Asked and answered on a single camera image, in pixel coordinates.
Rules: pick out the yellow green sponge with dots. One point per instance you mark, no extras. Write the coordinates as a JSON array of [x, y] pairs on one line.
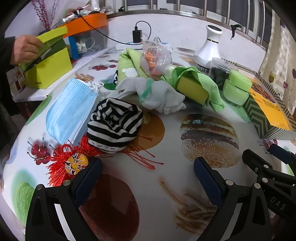
[[192, 89]]

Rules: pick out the striped cardboard box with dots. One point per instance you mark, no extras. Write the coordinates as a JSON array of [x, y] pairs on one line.
[[270, 109]]

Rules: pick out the metal window railing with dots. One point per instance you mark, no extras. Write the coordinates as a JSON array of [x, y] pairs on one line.
[[185, 12]]

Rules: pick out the light green cloth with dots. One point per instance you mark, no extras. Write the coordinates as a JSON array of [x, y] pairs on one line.
[[214, 92]]

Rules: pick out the blue box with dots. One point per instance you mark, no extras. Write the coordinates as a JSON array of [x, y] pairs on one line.
[[72, 47]]

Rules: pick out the pink flower branches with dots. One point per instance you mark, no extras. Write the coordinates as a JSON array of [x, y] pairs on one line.
[[45, 16]]

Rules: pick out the white power strip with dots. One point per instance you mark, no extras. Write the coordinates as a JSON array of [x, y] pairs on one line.
[[122, 47]]

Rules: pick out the black charger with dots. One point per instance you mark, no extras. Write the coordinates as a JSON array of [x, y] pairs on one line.
[[137, 36]]

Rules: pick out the clear plastic container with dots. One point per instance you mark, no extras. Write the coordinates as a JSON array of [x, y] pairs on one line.
[[99, 39]]

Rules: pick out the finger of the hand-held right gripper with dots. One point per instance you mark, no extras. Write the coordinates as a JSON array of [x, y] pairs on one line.
[[254, 162], [281, 154]]

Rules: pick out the dark jar with clear lid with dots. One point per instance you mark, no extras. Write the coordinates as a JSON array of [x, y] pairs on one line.
[[218, 71]]

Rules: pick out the black white striped cloth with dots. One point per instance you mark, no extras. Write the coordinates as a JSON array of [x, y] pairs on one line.
[[113, 125]]

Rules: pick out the blue face mask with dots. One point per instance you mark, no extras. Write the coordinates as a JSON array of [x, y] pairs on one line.
[[67, 109]]

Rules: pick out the black clip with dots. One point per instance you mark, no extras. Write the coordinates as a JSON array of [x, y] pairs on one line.
[[234, 29]]

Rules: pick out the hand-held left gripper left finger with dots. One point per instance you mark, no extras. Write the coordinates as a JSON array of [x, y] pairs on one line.
[[89, 180]]

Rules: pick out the heart print curtain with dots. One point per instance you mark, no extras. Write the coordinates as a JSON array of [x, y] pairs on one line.
[[282, 58]]

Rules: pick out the orange box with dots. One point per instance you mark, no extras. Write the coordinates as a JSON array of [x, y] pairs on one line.
[[92, 22]]

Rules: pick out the green jar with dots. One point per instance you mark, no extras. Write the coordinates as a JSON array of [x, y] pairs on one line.
[[234, 92]]

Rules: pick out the white vase-shaped device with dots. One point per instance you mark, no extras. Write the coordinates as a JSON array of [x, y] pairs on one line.
[[208, 51]]

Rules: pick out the crinkled plastic bags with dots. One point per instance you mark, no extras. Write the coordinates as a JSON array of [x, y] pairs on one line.
[[97, 7]]

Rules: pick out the green towel with white print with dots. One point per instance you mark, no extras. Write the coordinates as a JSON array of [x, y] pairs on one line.
[[129, 62]]

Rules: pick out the clear plastic packet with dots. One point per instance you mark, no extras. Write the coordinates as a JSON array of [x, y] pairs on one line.
[[152, 58]]

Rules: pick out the lime green box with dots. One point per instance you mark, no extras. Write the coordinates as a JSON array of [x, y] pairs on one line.
[[50, 67]]

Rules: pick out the red tassel ornament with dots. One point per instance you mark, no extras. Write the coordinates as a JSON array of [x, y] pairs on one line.
[[57, 162]]

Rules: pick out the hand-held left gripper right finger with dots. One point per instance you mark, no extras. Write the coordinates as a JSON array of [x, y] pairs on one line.
[[208, 183]]

